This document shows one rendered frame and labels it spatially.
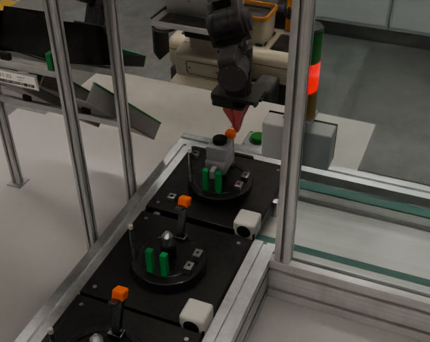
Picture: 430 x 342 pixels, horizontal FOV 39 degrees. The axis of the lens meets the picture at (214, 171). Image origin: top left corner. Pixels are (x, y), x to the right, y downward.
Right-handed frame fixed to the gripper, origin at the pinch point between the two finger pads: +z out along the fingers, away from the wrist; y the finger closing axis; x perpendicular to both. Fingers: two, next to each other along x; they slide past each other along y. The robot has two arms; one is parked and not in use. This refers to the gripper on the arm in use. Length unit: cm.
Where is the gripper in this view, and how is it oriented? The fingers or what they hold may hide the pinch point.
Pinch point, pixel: (237, 127)
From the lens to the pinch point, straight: 135.6
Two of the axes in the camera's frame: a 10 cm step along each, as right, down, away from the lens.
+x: 3.7, -5.5, 7.4
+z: 0.1, 8.1, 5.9
